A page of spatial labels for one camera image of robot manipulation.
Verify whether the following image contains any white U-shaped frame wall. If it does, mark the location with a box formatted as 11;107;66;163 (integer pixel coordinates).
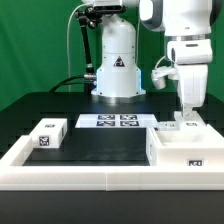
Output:
0;136;224;191

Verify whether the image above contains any white door panel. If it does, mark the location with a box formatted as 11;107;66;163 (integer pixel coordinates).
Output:
174;111;206;130
157;121;179;131

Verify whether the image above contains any small white cabinet block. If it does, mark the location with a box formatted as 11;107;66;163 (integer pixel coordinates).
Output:
30;118;67;148

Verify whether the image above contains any white flat base plate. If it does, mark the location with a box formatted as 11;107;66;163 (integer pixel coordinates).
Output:
75;114;158;128

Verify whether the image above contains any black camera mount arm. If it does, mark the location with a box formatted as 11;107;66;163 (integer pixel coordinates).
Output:
74;5;101;81

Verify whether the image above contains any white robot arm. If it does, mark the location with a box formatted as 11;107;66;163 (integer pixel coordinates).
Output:
82;0;222;117

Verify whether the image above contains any black cable bundle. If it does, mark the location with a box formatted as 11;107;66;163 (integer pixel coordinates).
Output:
49;75;88;93

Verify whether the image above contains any white cabinet body box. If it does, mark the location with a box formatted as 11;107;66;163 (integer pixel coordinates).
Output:
146;125;224;167

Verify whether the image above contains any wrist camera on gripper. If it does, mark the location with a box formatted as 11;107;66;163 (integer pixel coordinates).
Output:
151;66;179;90

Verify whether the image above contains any white thin cable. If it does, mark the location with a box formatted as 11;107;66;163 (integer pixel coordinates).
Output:
66;3;88;93

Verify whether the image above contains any black camera on mount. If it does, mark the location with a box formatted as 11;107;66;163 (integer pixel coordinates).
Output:
93;0;124;14

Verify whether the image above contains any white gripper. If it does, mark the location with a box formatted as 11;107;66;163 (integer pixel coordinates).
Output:
167;39;213;118

